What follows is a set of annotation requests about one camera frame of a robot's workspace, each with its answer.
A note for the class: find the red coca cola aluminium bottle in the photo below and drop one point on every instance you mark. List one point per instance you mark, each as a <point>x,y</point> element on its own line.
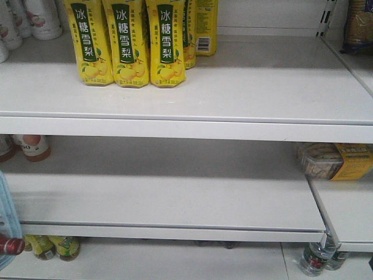
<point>12,246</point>

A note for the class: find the brown cracker packet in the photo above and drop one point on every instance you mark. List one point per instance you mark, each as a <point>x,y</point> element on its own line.
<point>358,28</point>

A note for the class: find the light blue plastic basket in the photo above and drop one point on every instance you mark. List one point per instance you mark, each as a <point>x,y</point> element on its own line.
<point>10,225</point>

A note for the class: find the clear cookie box yellow label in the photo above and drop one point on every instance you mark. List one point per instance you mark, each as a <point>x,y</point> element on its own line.
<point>334,161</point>

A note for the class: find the orange C100 juice bottle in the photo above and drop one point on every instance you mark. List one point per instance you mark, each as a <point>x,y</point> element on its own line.
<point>34,147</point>

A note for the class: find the white metal shelf unit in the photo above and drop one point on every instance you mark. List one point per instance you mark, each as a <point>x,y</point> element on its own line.
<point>198,181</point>

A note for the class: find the clear water bottle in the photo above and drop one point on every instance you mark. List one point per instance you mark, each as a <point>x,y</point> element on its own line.
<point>314,258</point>

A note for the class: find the yellow iced tea bottle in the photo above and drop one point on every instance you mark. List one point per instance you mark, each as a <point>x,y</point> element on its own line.
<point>67,247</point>
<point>40,245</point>

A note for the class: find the yellow pear drink bottle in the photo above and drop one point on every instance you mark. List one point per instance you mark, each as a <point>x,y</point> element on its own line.
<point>89,31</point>
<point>129,38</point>
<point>167,68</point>

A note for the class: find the white peach drink bottle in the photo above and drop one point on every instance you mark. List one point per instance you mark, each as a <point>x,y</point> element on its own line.
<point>43,18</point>
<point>9,32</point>

